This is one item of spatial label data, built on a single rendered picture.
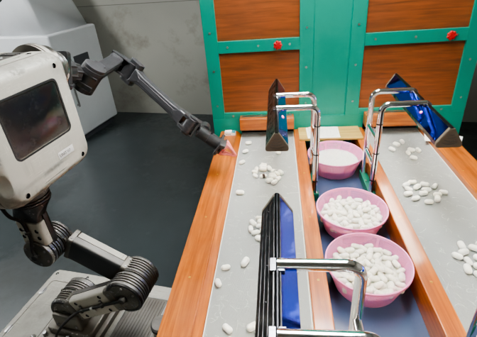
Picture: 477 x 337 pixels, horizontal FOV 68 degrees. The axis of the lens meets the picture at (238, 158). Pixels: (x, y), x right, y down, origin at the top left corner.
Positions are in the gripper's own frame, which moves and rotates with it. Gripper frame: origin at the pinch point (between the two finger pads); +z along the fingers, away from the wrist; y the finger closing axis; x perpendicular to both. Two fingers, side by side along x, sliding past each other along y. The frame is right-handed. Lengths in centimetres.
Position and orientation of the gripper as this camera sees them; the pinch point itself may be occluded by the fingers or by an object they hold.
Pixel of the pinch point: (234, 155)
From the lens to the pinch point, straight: 161.2
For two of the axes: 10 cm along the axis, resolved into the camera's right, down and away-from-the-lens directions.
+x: -5.8, 6.8, 4.5
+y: 0.8, -5.0, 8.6
